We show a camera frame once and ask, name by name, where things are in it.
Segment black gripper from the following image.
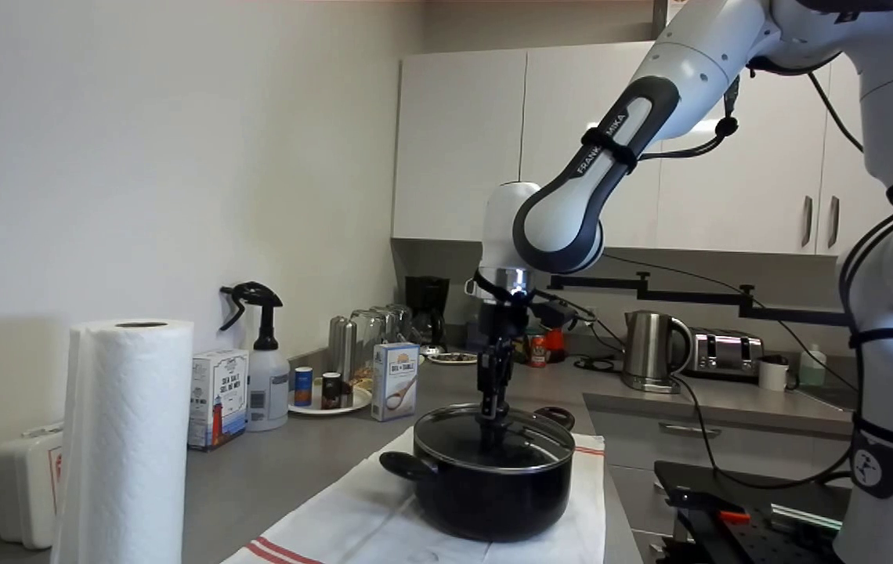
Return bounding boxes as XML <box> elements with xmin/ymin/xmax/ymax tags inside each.
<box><xmin>476</xmin><ymin>300</ymin><xmax>529</xmax><ymax>419</ymax></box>

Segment glass pot lid black knob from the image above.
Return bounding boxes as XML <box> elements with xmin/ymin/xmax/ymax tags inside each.
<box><xmin>415</xmin><ymin>403</ymin><xmax>576</xmax><ymax>475</ymax></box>

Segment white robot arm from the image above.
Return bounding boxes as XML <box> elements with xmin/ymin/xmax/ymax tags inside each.
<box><xmin>481</xmin><ymin>0</ymin><xmax>893</xmax><ymax>564</ymax></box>

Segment red moka pot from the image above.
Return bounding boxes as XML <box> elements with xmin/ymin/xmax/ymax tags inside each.
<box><xmin>534</xmin><ymin>329</ymin><xmax>566</xmax><ymax>363</ymax></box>

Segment black cooking pot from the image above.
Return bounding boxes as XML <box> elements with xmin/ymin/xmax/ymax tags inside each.
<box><xmin>379</xmin><ymin>438</ymin><xmax>575</xmax><ymax>541</ymax></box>

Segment small white milk carton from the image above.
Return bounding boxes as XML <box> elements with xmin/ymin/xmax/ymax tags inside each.
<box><xmin>370</xmin><ymin>342</ymin><xmax>420</xmax><ymax>419</ymax></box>

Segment black coffee machine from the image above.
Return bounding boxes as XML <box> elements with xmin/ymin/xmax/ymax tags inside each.
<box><xmin>403</xmin><ymin>275</ymin><xmax>447</xmax><ymax>344</ymax></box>

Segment white plate with jars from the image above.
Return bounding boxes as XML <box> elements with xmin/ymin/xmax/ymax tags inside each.
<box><xmin>288</xmin><ymin>384</ymin><xmax>372</xmax><ymax>416</ymax></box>

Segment steel canister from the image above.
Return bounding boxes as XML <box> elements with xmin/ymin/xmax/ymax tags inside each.
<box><xmin>330</xmin><ymin>316</ymin><xmax>357</xmax><ymax>378</ymax></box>

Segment stainless steel electric kettle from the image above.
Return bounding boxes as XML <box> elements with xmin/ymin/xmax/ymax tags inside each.
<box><xmin>623</xmin><ymin>309</ymin><xmax>692</xmax><ymax>394</ymax></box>

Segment white towel red stripes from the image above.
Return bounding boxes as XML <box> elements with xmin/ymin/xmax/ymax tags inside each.
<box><xmin>223</xmin><ymin>429</ymin><xmax>606</xmax><ymax>564</ymax></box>

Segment silver toaster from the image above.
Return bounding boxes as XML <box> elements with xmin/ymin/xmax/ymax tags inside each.
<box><xmin>691</xmin><ymin>329</ymin><xmax>764</xmax><ymax>378</ymax></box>

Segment white spray bottle black trigger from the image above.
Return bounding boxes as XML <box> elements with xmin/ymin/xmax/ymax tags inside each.
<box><xmin>223</xmin><ymin>283</ymin><xmax>291</xmax><ymax>433</ymax></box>

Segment black tray with red tool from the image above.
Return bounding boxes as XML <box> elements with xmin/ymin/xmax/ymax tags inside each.
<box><xmin>654</xmin><ymin>462</ymin><xmax>850</xmax><ymax>564</ymax></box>

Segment white carton box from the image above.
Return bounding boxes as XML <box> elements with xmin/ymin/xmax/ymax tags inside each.
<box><xmin>189</xmin><ymin>352</ymin><xmax>249</xmax><ymax>450</ymax></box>

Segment white mug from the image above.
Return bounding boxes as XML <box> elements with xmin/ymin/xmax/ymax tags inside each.
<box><xmin>759</xmin><ymin>361</ymin><xmax>791</xmax><ymax>393</ymax></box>

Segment white paper towel roll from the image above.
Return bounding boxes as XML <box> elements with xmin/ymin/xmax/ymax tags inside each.
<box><xmin>52</xmin><ymin>319</ymin><xmax>190</xmax><ymax>564</ymax></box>

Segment white upper kitchen cabinets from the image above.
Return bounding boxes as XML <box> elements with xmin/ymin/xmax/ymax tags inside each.
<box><xmin>393</xmin><ymin>40</ymin><xmax>889</xmax><ymax>258</ymax></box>

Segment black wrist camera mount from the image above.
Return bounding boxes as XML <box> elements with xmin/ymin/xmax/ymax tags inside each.
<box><xmin>466</xmin><ymin>267</ymin><xmax>561</xmax><ymax>309</ymax></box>

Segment black power cable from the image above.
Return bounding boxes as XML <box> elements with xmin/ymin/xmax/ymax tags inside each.
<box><xmin>674</xmin><ymin>369</ymin><xmax>858</xmax><ymax>485</ymax></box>

